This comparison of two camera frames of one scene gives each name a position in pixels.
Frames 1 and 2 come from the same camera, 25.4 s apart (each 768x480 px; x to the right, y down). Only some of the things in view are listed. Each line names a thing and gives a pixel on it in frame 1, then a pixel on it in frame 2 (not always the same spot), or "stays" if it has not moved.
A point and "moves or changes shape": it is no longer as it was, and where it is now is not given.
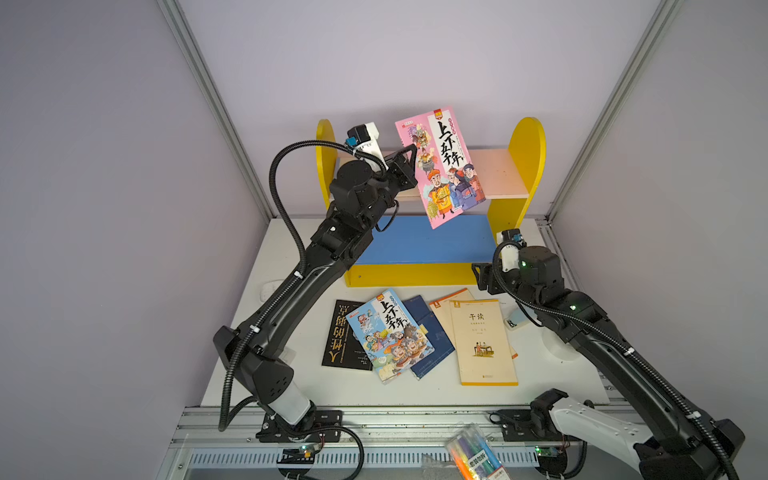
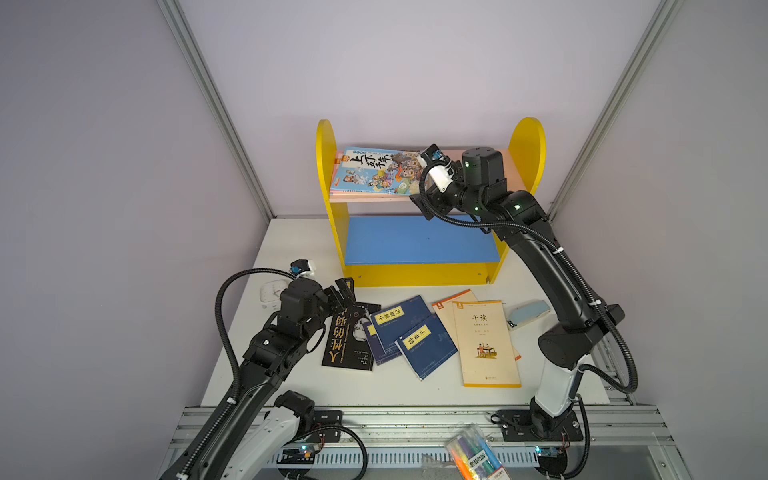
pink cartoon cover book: (447, 176) moves or changes shape
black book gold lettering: (343, 348) stays
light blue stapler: (519, 318) stays
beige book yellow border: (482, 344) stays
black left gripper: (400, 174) -> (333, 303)
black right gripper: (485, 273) -> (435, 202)
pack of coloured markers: (475, 456) stays
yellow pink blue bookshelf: (412, 254) stays
